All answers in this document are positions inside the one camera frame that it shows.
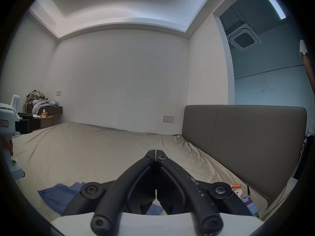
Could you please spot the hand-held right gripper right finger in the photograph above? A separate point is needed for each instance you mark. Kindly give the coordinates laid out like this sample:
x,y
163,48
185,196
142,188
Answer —
x,y
183,178

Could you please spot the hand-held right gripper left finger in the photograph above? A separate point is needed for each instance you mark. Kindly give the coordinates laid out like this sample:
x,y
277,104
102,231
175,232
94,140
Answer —
x,y
128,178

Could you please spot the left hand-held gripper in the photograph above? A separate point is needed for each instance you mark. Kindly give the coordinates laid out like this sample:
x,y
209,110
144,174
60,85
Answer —
x,y
7,117

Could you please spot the person's left hand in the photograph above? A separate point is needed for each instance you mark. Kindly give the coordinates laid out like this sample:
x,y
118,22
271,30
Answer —
x,y
10,147

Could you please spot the dark shelf with clothes pile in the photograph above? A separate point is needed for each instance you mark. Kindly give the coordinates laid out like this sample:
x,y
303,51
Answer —
x,y
37,102

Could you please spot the round wooden side table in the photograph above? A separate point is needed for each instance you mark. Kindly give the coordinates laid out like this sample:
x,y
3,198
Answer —
x,y
48,122

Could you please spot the bed with beige sheet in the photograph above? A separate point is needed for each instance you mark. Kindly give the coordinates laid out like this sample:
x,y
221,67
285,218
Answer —
x,y
86,151

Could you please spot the small orange stick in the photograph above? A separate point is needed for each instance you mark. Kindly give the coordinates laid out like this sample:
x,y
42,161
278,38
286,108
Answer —
x,y
237,185

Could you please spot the small white object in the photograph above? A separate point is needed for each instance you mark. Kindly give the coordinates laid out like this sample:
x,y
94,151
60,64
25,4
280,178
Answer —
x,y
238,192

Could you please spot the blue garment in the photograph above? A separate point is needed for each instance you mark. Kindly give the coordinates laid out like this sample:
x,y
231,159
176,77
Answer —
x,y
59,195

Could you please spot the grey padded headboard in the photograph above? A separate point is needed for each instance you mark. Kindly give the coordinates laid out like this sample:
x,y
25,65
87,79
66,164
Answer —
x,y
246,144

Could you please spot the card with red label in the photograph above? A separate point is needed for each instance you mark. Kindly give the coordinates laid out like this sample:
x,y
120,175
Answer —
x,y
251,205

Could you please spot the white wall socket panel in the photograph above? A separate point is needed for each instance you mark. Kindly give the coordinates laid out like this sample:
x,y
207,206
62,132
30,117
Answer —
x,y
168,118

